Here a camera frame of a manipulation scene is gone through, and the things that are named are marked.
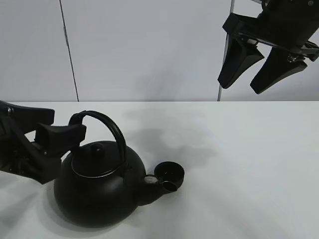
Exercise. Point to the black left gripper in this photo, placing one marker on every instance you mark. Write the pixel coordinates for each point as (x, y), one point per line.
(21, 157)

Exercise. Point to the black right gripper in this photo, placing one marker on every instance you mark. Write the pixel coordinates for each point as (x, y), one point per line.
(287, 25)

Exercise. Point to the black round kettle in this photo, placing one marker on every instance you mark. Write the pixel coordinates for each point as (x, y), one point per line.
(103, 182)

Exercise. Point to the black teacup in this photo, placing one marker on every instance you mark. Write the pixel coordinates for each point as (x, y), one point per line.
(170, 171)

